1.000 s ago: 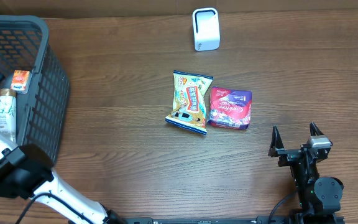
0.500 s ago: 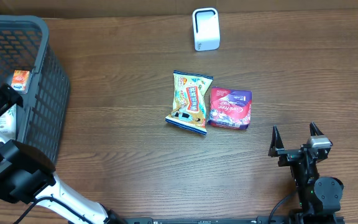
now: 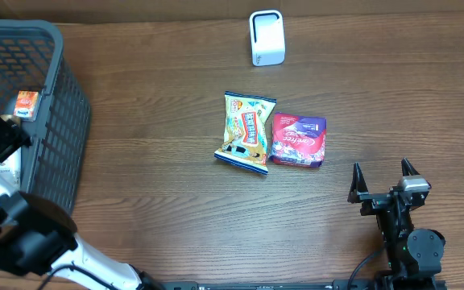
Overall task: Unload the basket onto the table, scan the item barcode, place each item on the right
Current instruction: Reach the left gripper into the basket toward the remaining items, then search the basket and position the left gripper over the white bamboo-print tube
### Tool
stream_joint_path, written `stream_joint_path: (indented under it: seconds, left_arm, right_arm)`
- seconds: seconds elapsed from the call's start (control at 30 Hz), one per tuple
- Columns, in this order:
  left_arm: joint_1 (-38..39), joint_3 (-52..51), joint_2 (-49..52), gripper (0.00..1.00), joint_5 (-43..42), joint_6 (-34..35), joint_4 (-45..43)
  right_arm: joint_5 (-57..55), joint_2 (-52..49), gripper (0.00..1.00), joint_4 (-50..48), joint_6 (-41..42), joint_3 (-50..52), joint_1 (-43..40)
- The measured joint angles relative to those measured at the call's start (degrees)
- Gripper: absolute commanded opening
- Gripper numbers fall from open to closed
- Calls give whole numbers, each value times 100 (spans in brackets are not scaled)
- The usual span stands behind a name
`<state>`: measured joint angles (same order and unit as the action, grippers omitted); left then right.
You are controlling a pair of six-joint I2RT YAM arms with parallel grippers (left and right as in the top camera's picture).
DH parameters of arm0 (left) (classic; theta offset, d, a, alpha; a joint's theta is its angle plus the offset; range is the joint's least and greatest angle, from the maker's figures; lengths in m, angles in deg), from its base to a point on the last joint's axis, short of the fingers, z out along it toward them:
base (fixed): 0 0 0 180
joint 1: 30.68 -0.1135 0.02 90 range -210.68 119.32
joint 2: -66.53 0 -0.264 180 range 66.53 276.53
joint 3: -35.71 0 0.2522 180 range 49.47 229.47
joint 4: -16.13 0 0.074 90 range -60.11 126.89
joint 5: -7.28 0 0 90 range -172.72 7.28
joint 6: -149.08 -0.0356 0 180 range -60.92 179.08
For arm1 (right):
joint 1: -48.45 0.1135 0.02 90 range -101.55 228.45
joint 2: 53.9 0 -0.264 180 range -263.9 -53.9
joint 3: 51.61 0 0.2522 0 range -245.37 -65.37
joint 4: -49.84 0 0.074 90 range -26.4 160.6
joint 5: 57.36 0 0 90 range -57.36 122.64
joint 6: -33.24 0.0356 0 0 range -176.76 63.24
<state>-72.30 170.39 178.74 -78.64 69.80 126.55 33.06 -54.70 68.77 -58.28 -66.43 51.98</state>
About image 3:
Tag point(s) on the grey plastic shopping basket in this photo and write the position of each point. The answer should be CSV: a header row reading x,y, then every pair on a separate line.
x,y
32,59

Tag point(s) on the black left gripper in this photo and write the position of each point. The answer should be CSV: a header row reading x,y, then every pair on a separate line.
x,y
13,138

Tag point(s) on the white floral tube gold cap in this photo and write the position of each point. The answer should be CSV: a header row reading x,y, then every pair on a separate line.
x,y
11,168

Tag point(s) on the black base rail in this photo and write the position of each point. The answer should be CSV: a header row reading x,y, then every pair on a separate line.
x,y
296,286

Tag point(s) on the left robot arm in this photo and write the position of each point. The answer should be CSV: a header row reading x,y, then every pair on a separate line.
x,y
37,236

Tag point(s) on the red purple pad package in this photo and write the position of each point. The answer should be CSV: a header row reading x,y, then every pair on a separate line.
x,y
298,140

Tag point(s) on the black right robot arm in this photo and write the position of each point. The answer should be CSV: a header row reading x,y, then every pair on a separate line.
x,y
413,255

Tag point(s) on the small orange box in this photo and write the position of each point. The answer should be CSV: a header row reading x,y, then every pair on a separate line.
x,y
27,105

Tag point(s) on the white barcode scanner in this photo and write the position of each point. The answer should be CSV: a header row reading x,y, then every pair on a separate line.
x,y
267,38

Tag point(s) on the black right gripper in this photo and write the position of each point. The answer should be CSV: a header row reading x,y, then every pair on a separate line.
x,y
374,201

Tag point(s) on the yellow snack bag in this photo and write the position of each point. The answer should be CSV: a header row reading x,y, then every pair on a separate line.
x,y
245,140

